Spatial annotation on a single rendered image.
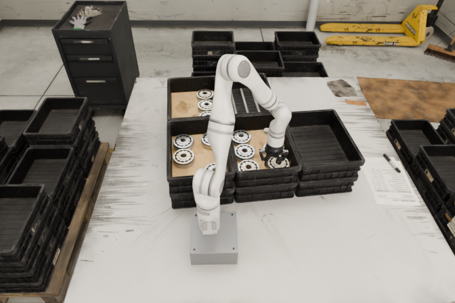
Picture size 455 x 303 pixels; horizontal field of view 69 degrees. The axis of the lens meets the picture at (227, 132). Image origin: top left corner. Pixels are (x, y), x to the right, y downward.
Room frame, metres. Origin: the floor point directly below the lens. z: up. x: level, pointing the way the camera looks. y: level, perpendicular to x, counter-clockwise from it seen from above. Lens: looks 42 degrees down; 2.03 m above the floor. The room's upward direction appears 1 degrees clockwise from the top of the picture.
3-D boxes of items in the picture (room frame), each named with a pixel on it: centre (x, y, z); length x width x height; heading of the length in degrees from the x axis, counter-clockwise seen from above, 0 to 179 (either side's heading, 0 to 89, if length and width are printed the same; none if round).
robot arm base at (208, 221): (0.78, 0.07, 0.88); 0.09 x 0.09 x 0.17; 6
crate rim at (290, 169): (1.17, -0.16, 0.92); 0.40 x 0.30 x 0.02; 8
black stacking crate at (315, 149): (1.22, -0.46, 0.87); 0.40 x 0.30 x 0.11; 8
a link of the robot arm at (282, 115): (1.07, -0.22, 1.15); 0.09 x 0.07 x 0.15; 21
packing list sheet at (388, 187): (1.14, -0.84, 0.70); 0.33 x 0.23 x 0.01; 2
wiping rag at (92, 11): (2.81, 1.20, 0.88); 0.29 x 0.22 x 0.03; 2
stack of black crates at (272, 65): (2.55, -0.26, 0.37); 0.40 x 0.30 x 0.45; 92
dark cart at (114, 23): (2.69, 1.15, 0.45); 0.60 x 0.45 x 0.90; 2
